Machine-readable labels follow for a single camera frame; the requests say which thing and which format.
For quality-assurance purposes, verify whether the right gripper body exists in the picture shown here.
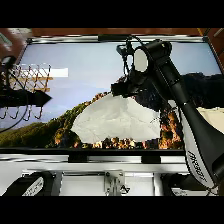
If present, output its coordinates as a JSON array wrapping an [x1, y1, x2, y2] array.
[[110, 68, 149, 99]]

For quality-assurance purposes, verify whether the beige garment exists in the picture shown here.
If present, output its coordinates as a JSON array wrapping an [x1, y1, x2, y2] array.
[[195, 106, 224, 135]]

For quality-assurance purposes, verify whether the white shirt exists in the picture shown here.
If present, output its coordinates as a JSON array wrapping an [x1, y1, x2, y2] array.
[[70, 93, 162, 145]]

